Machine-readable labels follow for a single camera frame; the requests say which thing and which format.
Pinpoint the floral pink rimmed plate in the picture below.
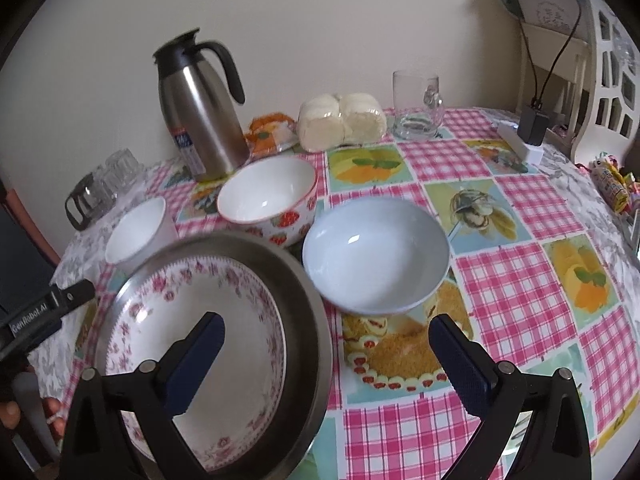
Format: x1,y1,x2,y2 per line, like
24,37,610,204
101,256,286,472

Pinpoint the stainless steel round tray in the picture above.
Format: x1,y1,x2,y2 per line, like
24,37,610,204
94,232,333,479

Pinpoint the light blue bowl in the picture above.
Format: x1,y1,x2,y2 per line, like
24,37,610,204
302,196,450,316

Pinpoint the strawberry pattern bowl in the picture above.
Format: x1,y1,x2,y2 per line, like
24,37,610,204
217,156,319,247

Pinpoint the person's left hand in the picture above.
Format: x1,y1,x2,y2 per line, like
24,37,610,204
0,393,68,441

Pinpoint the grey floral under cloth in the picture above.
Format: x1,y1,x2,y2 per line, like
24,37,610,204
28,162,162,400

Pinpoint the pink checkered fruit tablecloth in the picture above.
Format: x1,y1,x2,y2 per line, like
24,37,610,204
69,106,640,480

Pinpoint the small white bowl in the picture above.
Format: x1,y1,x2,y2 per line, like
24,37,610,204
105,196,178,278

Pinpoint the clear drinking glass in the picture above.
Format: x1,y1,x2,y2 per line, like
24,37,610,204
103,148,143,197

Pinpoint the white power strip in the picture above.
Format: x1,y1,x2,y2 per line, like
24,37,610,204
497,122,544,166

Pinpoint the stainless steel thermos jug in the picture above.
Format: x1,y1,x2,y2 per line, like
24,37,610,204
154,29,250,182

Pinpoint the colourful candy roll pack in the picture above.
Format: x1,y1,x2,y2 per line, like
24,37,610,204
589,155,639,214

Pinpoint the black power adapter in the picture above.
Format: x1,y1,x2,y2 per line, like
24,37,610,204
518,105,549,146

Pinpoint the orange snack packet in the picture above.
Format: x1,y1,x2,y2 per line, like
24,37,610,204
244,112,298,159

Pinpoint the clear glass mug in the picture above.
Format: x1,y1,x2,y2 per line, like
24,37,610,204
393,70,445,141

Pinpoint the bag of white buns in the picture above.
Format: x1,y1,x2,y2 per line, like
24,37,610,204
296,92,387,153

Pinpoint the white lattice chair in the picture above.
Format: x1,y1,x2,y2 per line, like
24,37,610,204
521,0,639,165

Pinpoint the glass teapot black handle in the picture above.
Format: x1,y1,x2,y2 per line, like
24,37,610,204
64,172,114,232

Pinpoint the black charger cable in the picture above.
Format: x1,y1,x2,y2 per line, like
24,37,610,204
514,0,586,111

